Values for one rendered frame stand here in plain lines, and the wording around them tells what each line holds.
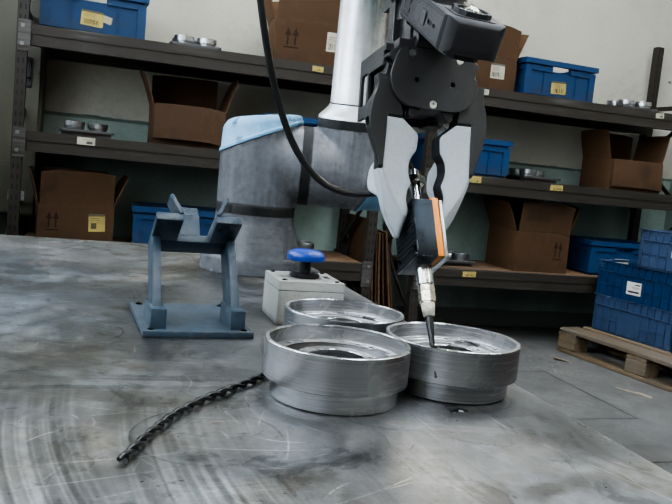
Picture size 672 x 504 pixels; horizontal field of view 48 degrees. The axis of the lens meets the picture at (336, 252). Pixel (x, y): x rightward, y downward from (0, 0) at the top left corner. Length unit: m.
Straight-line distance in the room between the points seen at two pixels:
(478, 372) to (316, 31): 3.74
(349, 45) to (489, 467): 0.75
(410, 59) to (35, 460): 0.38
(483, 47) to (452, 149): 0.10
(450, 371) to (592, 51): 5.12
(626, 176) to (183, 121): 2.74
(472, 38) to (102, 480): 0.35
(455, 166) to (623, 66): 5.18
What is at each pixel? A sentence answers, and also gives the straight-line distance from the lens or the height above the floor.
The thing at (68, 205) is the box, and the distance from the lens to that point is 4.04.
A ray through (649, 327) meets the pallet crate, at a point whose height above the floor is 0.25.
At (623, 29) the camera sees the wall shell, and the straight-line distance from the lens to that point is 5.78.
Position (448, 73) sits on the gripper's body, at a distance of 0.61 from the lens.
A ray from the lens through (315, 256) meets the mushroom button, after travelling 0.79.
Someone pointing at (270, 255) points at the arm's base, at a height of 0.83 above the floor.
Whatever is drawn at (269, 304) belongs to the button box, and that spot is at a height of 0.81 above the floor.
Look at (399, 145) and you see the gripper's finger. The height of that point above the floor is 0.98.
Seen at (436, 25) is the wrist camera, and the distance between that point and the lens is 0.54.
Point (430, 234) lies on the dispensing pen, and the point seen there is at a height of 0.92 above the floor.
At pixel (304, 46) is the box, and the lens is 4.21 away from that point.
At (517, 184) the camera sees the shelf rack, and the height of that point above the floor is 0.97.
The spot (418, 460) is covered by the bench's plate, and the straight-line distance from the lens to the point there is 0.46.
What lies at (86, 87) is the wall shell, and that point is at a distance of 4.57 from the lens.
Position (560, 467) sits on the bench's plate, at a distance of 0.49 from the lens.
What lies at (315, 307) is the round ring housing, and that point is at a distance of 0.71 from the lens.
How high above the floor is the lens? 0.96
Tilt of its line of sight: 6 degrees down
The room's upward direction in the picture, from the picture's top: 6 degrees clockwise
